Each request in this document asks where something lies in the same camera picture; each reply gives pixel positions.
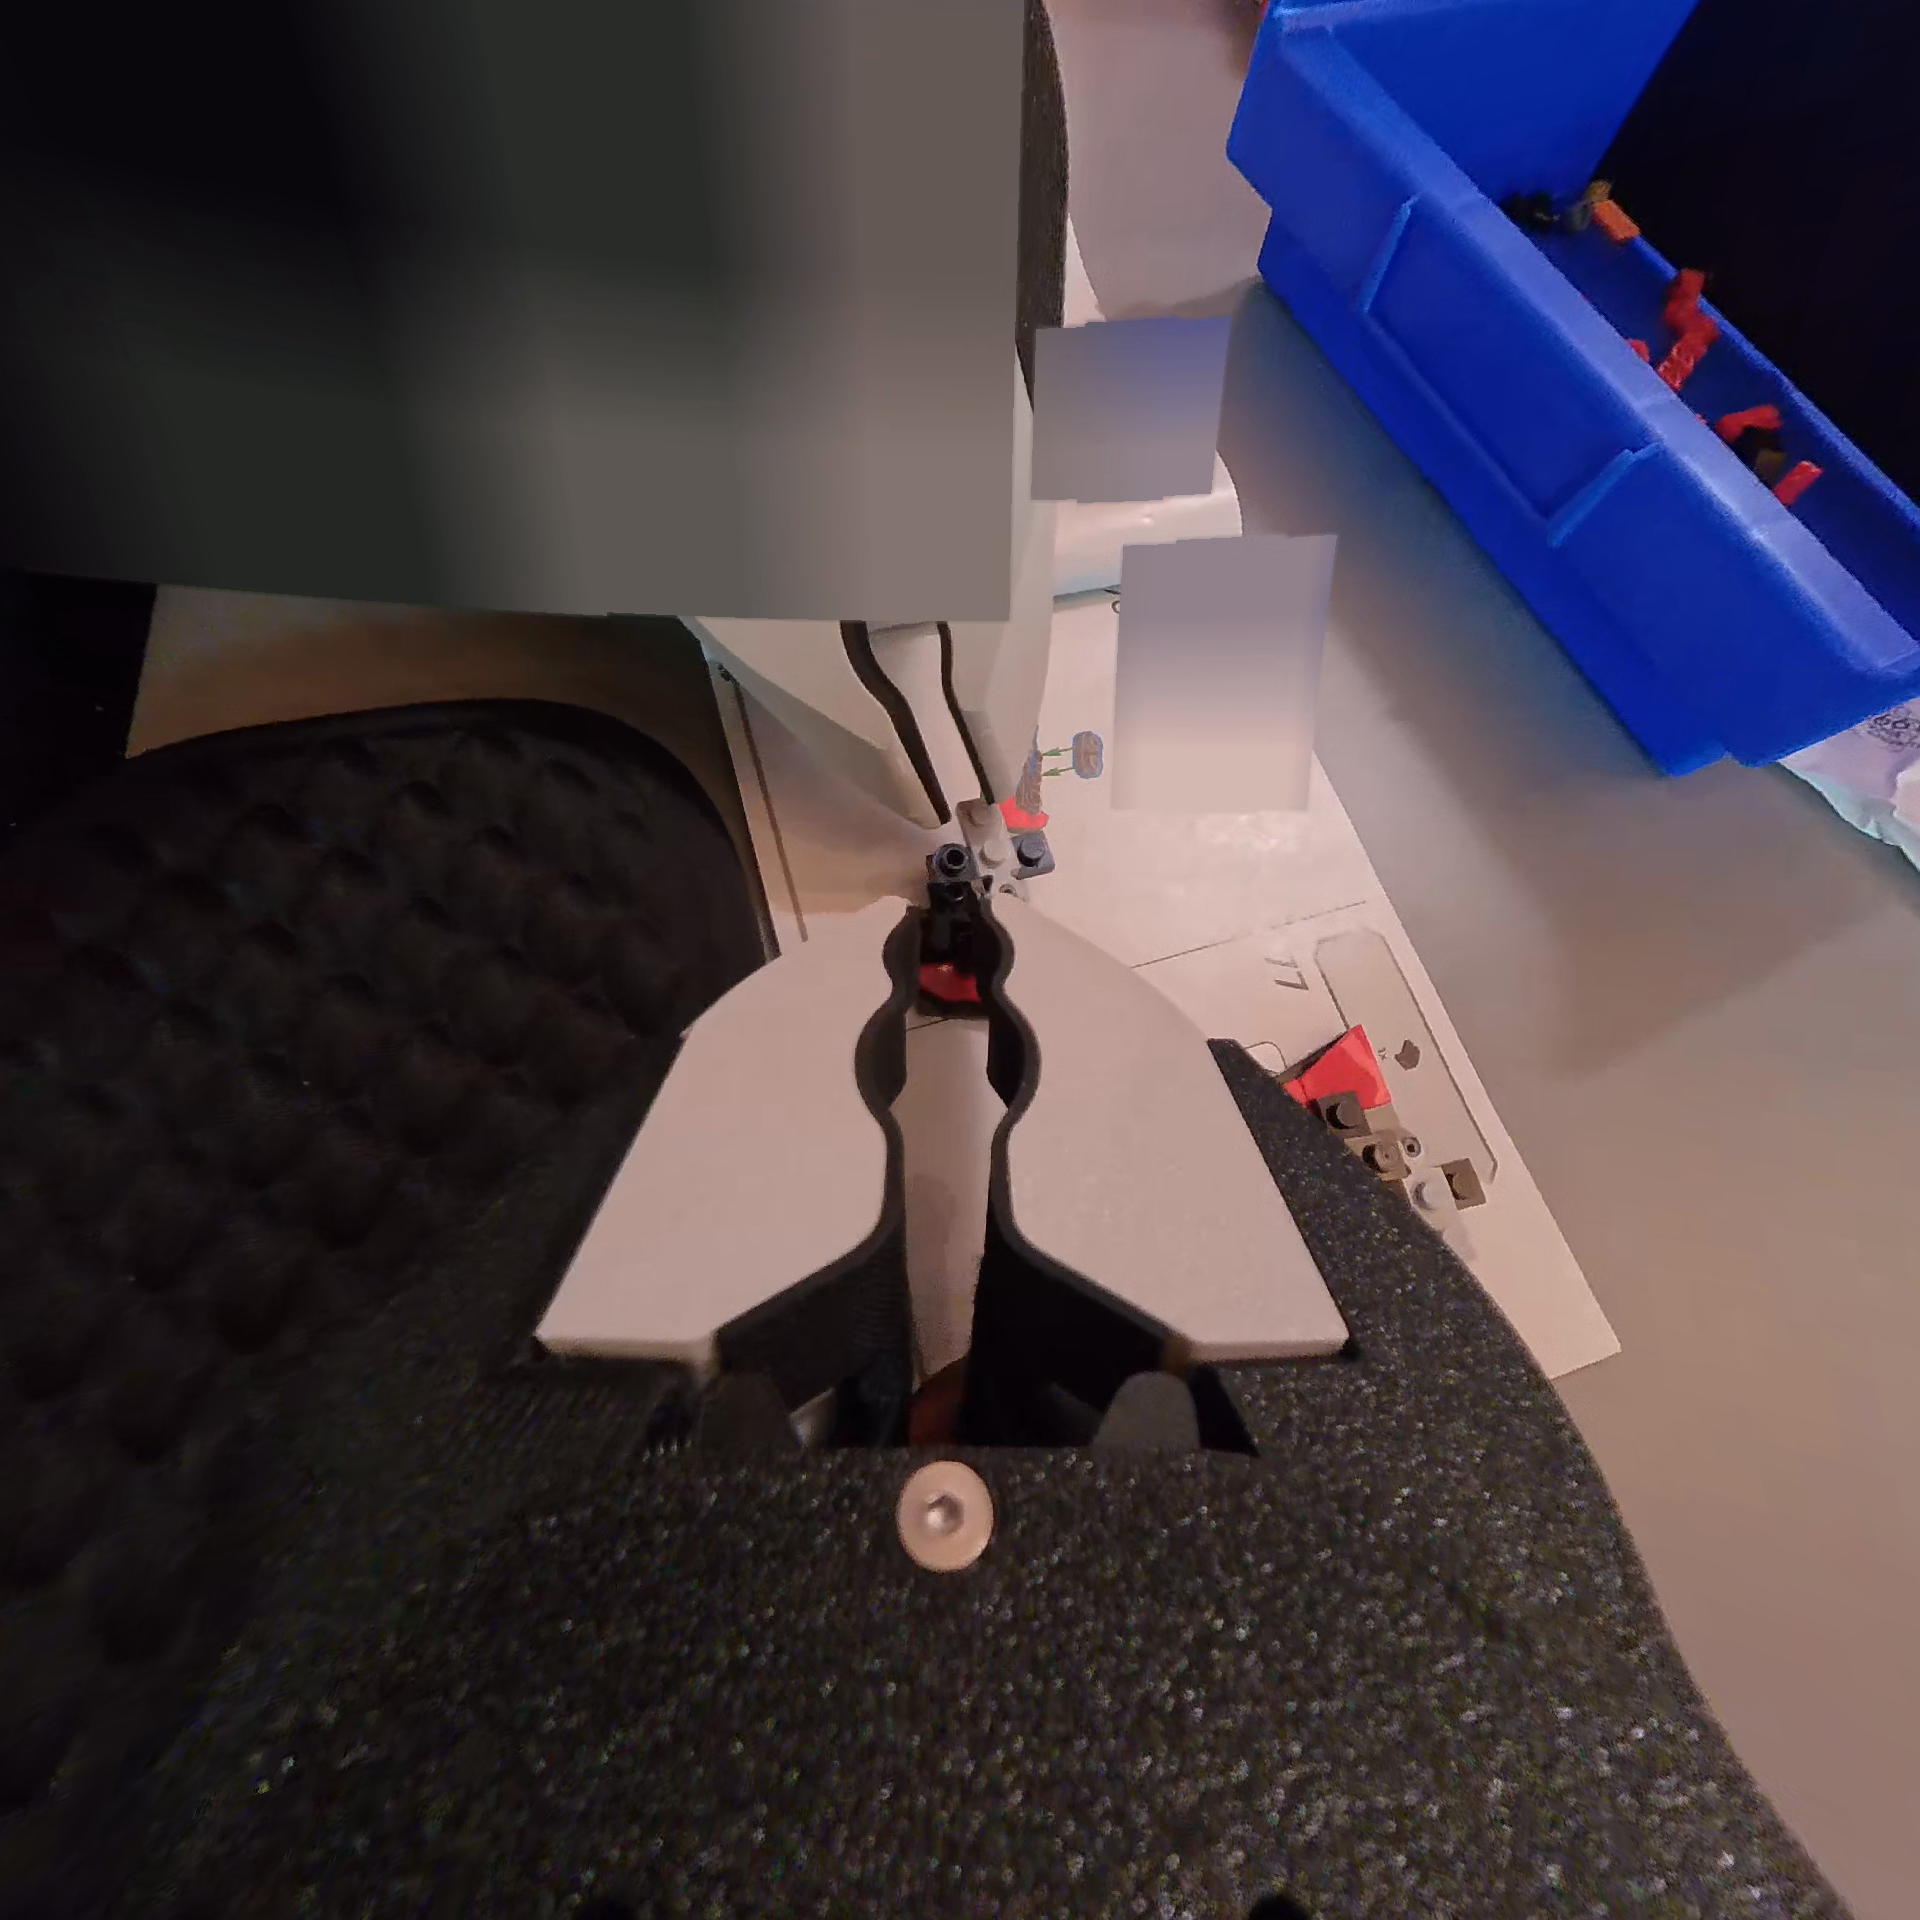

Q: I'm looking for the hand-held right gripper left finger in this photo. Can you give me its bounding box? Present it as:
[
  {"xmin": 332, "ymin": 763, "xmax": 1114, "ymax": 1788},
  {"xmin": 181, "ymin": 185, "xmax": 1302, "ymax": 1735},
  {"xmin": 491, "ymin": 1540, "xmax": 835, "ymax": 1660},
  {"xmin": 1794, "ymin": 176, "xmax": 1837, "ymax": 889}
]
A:
[{"xmin": 532, "ymin": 895, "xmax": 930, "ymax": 1377}]

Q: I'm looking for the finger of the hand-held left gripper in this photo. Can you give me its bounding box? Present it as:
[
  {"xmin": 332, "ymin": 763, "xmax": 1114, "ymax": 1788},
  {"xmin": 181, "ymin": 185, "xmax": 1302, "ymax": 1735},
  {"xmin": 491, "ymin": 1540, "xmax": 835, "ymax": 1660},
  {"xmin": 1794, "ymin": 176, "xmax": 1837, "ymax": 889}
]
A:
[
  {"xmin": 681, "ymin": 616, "xmax": 958, "ymax": 832},
  {"xmin": 942, "ymin": 494, "xmax": 1250, "ymax": 815}
]

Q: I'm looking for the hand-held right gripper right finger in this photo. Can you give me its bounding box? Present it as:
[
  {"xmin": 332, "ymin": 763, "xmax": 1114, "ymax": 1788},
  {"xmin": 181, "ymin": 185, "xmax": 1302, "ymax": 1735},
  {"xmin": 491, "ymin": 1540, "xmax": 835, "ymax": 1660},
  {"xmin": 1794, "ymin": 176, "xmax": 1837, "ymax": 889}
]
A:
[{"xmin": 985, "ymin": 901, "xmax": 1350, "ymax": 1365}]

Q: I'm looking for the grey and red brick assembly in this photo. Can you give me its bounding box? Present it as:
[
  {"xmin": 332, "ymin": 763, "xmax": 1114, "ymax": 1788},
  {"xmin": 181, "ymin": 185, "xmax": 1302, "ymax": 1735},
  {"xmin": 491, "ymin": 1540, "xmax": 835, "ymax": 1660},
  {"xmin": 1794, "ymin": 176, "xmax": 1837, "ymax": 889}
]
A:
[{"xmin": 930, "ymin": 748, "xmax": 1058, "ymax": 901}]

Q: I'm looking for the small black brick piece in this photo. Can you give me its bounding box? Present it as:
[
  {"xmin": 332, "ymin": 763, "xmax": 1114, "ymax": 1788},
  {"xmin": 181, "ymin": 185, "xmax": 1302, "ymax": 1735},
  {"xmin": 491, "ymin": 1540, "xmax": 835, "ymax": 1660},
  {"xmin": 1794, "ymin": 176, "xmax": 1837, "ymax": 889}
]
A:
[{"xmin": 915, "ymin": 875, "xmax": 985, "ymax": 1012}]

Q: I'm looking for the red and black brick assembly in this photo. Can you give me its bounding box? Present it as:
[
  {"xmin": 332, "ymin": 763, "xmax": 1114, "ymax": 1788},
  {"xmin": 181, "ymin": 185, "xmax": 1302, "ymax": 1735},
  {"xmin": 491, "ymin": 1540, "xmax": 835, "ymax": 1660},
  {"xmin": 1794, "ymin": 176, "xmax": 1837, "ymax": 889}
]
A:
[{"xmin": 1273, "ymin": 1021, "xmax": 1485, "ymax": 1218}]

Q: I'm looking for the white instruction booklet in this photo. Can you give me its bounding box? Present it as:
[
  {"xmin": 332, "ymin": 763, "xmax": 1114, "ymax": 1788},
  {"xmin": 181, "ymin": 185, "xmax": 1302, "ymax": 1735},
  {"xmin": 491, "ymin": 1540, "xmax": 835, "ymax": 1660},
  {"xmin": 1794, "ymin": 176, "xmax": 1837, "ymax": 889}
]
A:
[{"xmin": 714, "ymin": 591, "xmax": 1627, "ymax": 1377}]

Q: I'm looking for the black quilted pad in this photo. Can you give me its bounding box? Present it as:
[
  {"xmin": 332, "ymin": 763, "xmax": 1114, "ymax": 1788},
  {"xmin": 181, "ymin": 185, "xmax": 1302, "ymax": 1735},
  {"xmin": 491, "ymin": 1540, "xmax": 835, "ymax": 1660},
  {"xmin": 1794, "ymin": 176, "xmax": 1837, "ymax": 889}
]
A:
[{"xmin": 0, "ymin": 705, "xmax": 768, "ymax": 1816}]

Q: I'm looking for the blue plastic bin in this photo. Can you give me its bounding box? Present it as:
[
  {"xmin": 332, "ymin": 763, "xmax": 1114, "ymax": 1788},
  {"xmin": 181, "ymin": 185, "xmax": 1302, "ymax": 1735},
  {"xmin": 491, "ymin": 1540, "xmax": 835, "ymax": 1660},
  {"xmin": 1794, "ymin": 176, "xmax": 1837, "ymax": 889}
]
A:
[{"xmin": 1228, "ymin": 0, "xmax": 1920, "ymax": 778}]

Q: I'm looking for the pile of small red bricks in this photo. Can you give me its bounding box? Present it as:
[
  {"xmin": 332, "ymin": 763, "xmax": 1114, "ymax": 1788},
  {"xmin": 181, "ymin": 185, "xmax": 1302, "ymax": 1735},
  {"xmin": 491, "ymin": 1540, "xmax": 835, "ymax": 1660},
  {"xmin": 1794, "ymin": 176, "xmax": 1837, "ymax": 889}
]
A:
[{"xmin": 1502, "ymin": 176, "xmax": 1825, "ymax": 510}]

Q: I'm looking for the white plastic bag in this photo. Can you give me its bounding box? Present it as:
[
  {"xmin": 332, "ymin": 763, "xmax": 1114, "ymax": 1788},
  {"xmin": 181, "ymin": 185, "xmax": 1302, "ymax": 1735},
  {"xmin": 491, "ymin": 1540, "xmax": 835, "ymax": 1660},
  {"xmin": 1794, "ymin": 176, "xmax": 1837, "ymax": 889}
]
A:
[{"xmin": 1784, "ymin": 705, "xmax": 1920, "ymax": 875}]

